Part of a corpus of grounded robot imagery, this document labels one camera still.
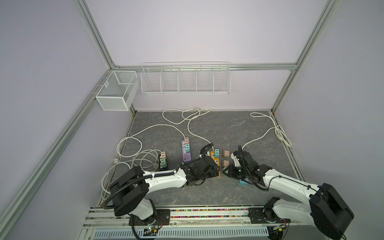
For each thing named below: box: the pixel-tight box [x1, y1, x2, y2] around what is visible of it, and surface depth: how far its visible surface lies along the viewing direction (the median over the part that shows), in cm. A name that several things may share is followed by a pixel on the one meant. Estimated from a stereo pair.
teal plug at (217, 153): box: [214, 148, 220, 158], surface depth 91 cm
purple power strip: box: [181, 140, 192, 162], surface depth 95 cm
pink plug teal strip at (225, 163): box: [221, 160, 230, 168], surface depth 91 cm
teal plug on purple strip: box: [185, 143, 191, 153], surface depth 95 cm
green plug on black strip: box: [160, 158, 167, 169], surface depth 87 cm
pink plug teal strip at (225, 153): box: [222, 149, 230, 158], surface depth 96 cm
